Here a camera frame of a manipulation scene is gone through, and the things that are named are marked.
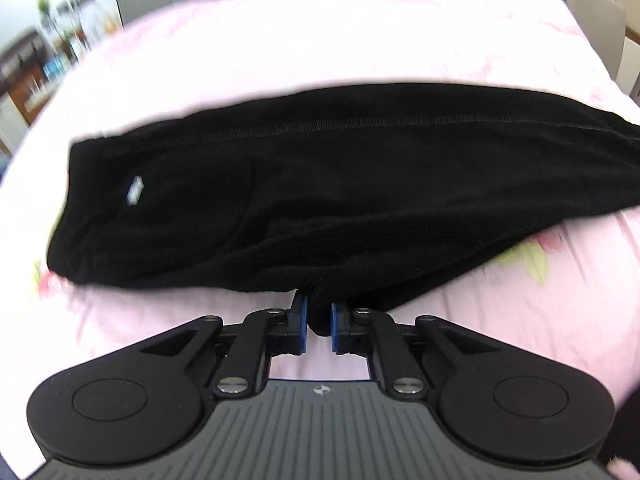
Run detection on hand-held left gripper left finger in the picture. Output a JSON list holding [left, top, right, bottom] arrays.
[[136, 292, 309, 399]]

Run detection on black pants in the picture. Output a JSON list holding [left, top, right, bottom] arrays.
[[46, 80, 640, 336]]

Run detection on black wall socket strip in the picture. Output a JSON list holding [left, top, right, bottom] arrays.
[[56, 0, 96, 17]]

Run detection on brown wooden nightstand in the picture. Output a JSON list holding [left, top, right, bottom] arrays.
[[0, 27, 57, 157]]

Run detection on pink floral duvet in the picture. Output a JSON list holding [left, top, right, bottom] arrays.
[[0, 0, 640, 480]]

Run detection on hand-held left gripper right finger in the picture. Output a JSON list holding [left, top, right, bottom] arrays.
[[330, 302, 502, 397]]

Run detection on small green potted plant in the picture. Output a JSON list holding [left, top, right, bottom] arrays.
[[36, 0, 66, 41]]

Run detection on beige chair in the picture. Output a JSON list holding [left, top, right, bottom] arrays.
[[566, 0, 629, 92]]

